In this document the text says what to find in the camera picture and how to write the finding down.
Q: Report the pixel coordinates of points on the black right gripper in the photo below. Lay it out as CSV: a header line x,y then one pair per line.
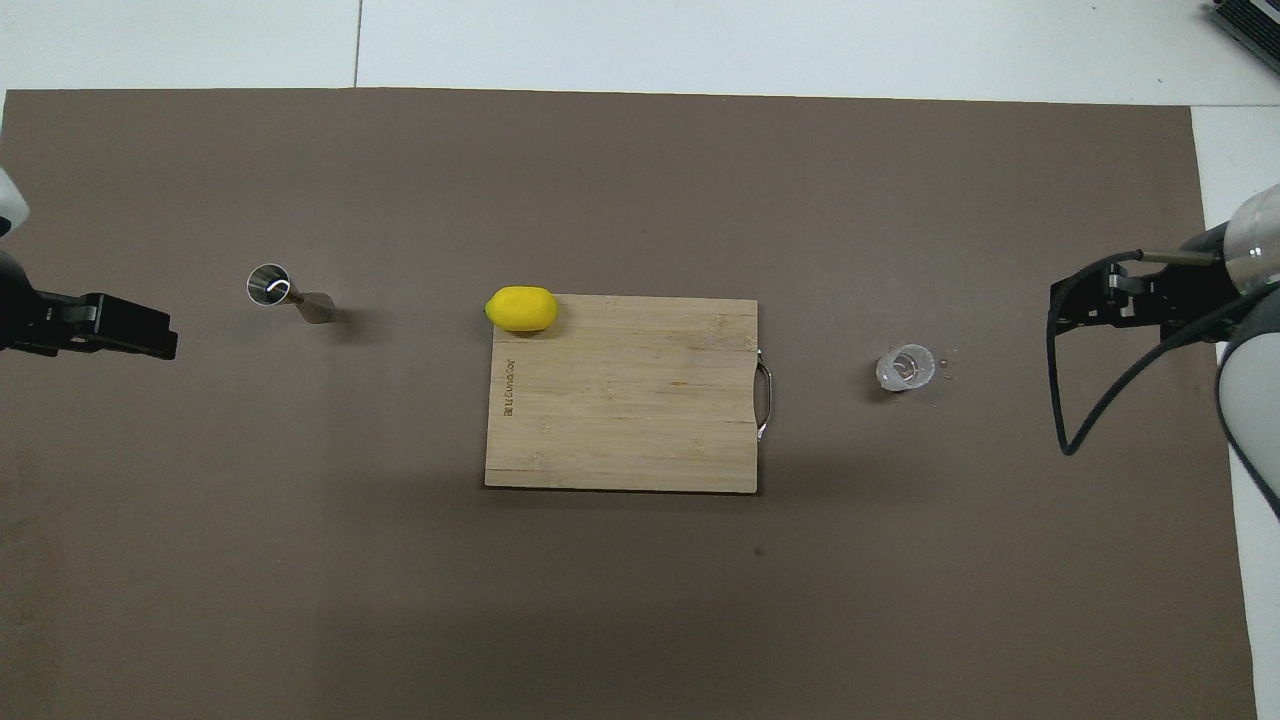
x,y
1190,290

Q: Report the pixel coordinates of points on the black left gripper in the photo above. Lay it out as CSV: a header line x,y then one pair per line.
x,y
30,320

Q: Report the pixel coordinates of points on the steel double jigger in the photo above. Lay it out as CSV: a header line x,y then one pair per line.
x,y
310,305

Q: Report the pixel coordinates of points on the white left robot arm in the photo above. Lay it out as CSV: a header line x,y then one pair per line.
x,y
8,205

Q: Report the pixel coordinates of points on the grey ribbed device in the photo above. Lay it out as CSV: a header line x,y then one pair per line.
x,y
1250,25

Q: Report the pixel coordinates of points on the yellow lemon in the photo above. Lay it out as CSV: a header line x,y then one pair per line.
x,y
522,309

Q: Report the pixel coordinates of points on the bamboo cutting board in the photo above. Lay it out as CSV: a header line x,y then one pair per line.
x,y
620,400

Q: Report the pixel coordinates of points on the brown paper table mat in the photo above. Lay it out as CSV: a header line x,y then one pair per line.
x,y
640,600

